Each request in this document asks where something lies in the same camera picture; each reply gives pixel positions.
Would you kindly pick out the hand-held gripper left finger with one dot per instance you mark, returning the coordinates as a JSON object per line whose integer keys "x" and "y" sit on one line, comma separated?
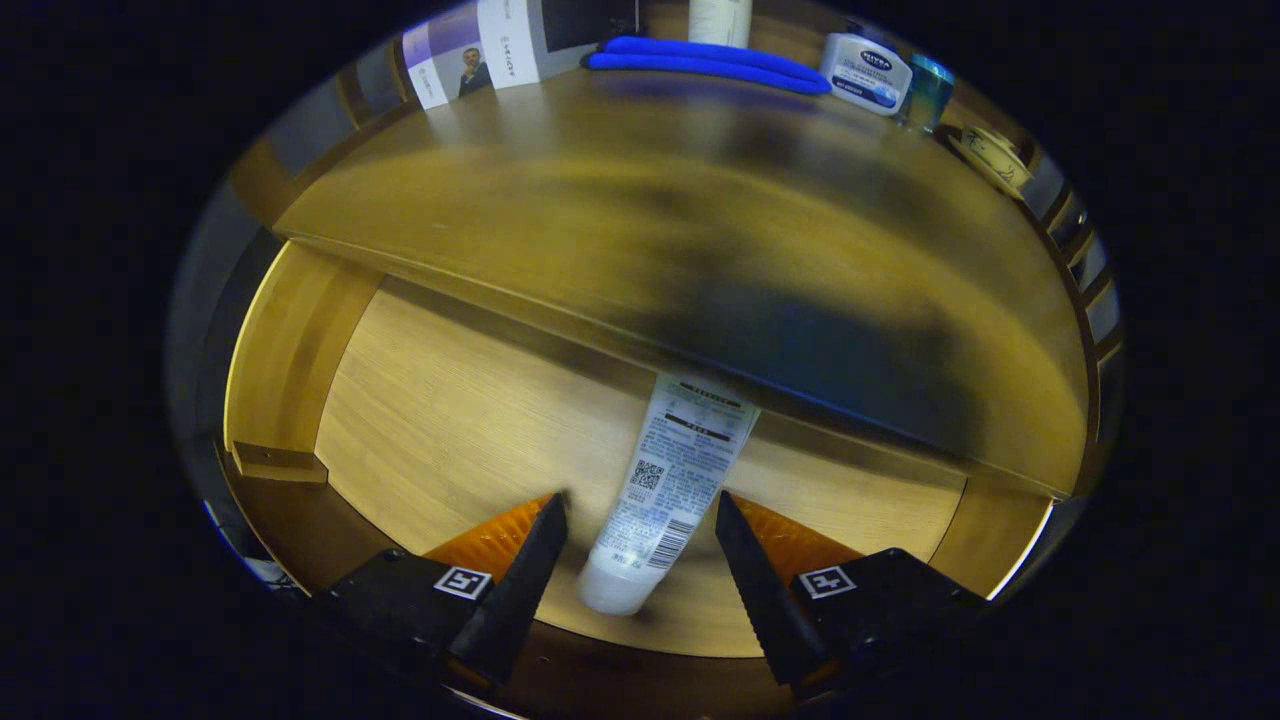
{"x": 520, "y": 590}

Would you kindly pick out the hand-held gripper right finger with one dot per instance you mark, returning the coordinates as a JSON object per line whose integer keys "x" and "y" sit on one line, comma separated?
{"x": 760, "y": 600}

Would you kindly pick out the white tube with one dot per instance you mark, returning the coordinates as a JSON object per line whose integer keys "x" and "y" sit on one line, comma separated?
{"x": 660, "y": 480}

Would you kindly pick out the wooden drawer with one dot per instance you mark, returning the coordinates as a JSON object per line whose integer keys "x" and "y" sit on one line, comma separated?
{"x": 450, "y": 420}

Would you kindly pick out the wooden countertop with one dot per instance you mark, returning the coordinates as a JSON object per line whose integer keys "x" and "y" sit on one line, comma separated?
{"x": 500, "y": 200}

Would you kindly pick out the wooden cabinet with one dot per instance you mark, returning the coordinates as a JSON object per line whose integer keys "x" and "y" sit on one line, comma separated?
{"x": 252, "y": 185}

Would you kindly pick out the ceramic lidded cup with saucer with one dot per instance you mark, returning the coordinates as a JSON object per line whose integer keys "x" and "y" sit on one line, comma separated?
{"x": 992, "y": 160}

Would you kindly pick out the purple book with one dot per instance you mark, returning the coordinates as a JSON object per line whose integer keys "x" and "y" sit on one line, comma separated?
{"x": 440, "y": 70}

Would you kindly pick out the teal bottle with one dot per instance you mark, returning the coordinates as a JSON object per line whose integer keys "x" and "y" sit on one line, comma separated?
{"x": 928, "y": 95}

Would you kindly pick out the white bottle with blue cap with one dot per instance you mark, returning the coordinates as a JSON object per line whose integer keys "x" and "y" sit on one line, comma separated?
{"x": 865, "y": 75}

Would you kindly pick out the blue folded cloth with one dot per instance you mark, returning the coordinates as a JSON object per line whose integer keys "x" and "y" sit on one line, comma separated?
{"x": 700, "y": 65}

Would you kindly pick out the white book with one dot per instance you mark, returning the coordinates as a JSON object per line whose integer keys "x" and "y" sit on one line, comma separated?
{"x": 510, "y": 50}

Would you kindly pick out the white pump bottle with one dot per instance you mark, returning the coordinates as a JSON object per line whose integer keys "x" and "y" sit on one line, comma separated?
{"x": 720, "y": 22}

